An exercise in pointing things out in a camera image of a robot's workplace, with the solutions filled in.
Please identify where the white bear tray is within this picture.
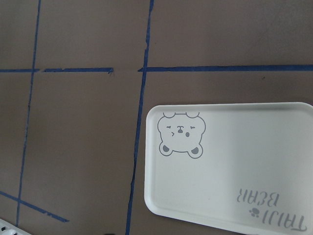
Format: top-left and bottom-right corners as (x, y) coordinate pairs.
(144, 102), (313, 235)

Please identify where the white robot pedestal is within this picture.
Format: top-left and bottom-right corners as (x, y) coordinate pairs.
(0, 219), (31, 235)

